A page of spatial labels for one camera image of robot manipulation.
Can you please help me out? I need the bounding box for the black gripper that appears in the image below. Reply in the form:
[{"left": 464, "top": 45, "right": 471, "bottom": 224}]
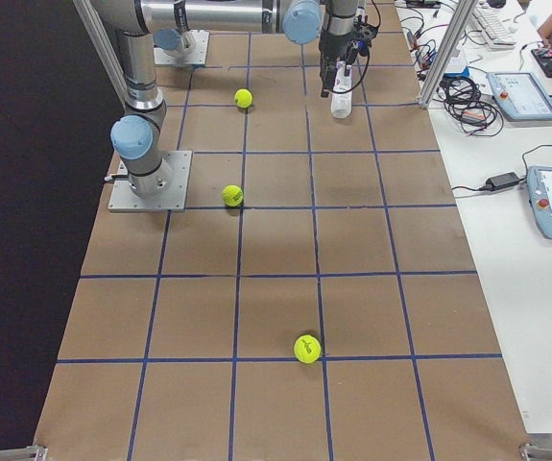
[{"left": 319, "top": 14, "right": 377, "bottom": 98}]

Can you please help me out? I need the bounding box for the clear Wilson tennis ball can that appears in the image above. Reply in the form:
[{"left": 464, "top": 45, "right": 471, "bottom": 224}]
[{"left": 330, "top": 61, "right": 352, "bottom": 119}]

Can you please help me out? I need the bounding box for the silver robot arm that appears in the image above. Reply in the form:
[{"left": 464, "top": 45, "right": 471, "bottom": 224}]
[
  {"left": 132, "top": 1, "right": 379, "bottom": 98},
  {"left": 75, "top": 1, "right": 194, "bottom": 209}
]

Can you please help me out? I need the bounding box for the yellow tennis ball centre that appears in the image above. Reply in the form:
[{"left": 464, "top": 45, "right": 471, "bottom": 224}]
[{"left": 234, "top": 88, "right": 253, "bottom": 109}]

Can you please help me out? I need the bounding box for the yellow tennis ball near base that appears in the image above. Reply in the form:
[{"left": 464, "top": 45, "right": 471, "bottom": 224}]
[{"left": 221, "top": 184, "right": 244, "bottom": 207}]

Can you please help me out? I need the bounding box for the yellow tennis ball far right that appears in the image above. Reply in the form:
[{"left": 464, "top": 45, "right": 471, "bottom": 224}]
[{"left": 294, "top": 334, "right": 322, "bottom": 364}]

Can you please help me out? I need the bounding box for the white keyboard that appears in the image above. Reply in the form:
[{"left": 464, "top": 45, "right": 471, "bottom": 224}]
[{"left": 469, "top": 7, "right": 516, "bottom": 50}]

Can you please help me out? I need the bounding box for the far teach pendant tablet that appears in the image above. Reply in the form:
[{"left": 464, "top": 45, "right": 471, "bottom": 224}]
[{"left": 486, "top": 72, "right": 552, "bottom": 121}]

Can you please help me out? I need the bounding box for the black power adapter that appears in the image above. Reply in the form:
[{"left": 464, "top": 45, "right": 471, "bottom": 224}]
[{"left": 483, "top": 172, "right": 521, "bottom": 192}]

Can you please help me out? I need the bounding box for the brown paper table cover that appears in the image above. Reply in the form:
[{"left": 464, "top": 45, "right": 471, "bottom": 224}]
[{"left": 35, "top": 1, "right": 526, "bottom": 460}]

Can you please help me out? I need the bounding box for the bundle of black cables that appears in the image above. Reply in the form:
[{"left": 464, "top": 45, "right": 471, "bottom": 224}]
[{"left": 441, "top": 79, "right": 504, "bottom": 139}]

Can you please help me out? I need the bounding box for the aluminium frame post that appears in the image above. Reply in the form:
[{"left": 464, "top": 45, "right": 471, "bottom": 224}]
[{"left": 418, "top": 0, "right": 477, "bottom": 109}]

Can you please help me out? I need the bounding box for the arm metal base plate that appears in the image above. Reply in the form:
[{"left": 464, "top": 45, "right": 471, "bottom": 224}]
[
  {"left": 107, "top": 151, "right": 193, "bottom": 212},
  {"left": 153, "top": 29, "right": 209, "bottom": 67}
]

